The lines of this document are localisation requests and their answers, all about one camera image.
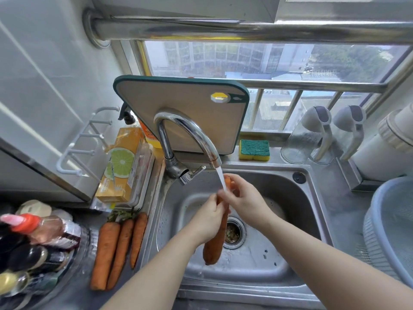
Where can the person's right hand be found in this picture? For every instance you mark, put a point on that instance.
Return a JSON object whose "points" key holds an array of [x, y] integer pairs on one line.
{"points": [[248, 203]]}

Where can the person's left hand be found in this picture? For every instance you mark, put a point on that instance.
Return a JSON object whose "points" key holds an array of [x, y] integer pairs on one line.
{"points": [[206, 222]]}

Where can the chrome faucet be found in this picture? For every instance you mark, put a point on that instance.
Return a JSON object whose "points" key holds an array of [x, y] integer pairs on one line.
{"points": [[167, 146]]}

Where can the slim orange carrot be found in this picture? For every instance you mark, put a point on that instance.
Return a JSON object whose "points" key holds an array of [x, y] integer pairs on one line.
{"points": [[121, 248]]}

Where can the orange carrot with leafy stem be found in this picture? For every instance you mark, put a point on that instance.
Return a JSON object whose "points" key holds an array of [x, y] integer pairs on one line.
{"points": [[105, 255]]}

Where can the blue plastic colander basin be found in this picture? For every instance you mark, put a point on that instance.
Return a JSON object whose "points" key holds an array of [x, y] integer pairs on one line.
{"points": [[395, 229]]}

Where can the person's left forearm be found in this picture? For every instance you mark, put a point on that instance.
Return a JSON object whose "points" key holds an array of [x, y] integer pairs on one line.
{"points": [[155, 277]]}

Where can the person's right forearm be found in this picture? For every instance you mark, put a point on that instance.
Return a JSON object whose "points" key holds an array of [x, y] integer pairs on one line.
{"points": [[338, 271]]}

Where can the steel drain strainer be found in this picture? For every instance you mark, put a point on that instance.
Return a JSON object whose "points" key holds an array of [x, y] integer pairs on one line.
{"points": [[237, 235]]}

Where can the yellow green sponge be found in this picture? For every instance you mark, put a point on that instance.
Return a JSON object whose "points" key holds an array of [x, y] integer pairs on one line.
{"points": [[254, 150]]}

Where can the black sink hole plug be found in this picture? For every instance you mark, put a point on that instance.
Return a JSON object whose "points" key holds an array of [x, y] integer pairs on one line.
{"points": [[299, 178]]}

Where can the stainless steel sink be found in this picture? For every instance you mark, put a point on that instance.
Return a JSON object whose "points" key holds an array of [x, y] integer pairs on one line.
{"points": [[251, 264]]}

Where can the glass pitcher with grey lid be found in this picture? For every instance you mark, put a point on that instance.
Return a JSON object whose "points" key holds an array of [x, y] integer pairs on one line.
{"points": [[353, 117], [296, 146]]}

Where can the white plastic tray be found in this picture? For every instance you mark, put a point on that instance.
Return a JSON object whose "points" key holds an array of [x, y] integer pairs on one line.
{"points": [[150, 171]]}

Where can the transparent plastic packet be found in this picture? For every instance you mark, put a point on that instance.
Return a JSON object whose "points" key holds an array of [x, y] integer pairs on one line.
{"points": [[140, 172]]}

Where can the yellow dish soap pump bottle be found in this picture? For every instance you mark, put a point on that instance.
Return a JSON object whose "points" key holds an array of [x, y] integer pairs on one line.
{"points": [[154, 142]]}

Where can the orange box with lime picture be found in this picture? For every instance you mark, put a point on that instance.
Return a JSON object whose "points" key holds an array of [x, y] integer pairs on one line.
{"points": [[122, 161]]}

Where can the clear plastic bag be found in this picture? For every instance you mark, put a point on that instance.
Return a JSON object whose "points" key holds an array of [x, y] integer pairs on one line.
{"points": [[102, 204]]}

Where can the beige green-rimmed cutting board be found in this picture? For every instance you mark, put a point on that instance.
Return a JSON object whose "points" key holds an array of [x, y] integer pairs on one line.
{"points": [[171, 103]]}

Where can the white capped bottle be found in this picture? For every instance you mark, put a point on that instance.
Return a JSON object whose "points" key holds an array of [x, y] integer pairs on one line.
{"points": [[62, 215]]}

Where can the window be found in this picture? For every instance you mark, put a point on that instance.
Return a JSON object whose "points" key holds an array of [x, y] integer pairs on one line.
{"points": [[242, 58]]}

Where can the red capped sauce bottle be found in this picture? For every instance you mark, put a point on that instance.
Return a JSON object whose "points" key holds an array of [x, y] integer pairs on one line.
{"points": [[48, 229]]}

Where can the dark soy sauce bottle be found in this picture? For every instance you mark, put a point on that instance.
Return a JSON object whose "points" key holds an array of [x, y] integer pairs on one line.
{"points": [[37, 258]]}

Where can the beige capped bottle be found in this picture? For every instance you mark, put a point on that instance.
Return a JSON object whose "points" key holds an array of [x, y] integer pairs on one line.
{"points": [[34, 208]]}

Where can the steel overhead pipe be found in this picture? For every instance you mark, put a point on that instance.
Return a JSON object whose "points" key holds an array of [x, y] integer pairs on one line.
{"points": [[226, 29]]}

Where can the black capped dark bottle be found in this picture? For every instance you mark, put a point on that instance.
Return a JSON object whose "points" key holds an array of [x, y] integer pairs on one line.
{"points": [[9, 240]]}

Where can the yellow capped bottle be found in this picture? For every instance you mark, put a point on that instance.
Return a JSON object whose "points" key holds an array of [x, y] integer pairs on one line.
{"points": [[8, 282]]}

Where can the steel window guard rail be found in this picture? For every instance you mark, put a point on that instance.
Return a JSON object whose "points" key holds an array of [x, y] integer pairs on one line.
{"points": [[309, 85]]}

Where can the white duct pipe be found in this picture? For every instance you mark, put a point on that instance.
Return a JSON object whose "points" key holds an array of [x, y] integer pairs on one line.
{"points": [[379, 161]]}

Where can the white wall hook rack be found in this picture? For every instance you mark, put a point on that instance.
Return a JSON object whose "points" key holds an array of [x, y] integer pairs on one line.
{"points": [[71, 152]]}

